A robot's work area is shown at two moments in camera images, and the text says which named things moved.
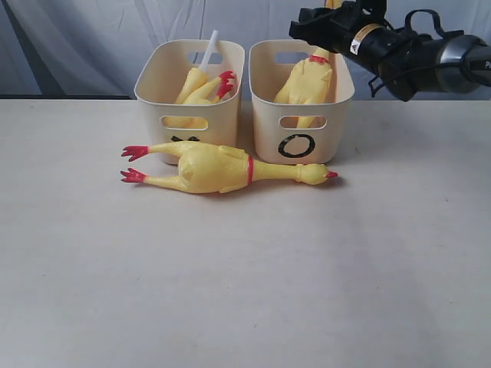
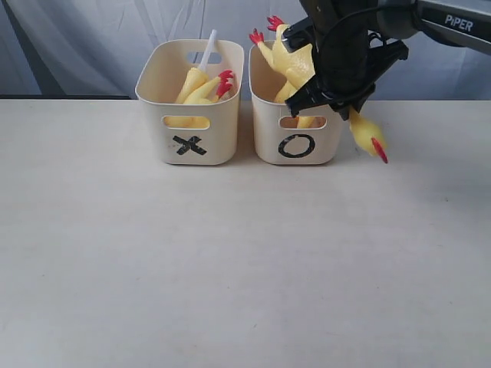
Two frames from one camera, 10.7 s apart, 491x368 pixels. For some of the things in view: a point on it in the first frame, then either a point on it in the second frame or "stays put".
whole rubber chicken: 209,168 -> 295,69
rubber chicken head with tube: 197,77 stays put
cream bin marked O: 295,133 stays put
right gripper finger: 324,31 -> 314,93
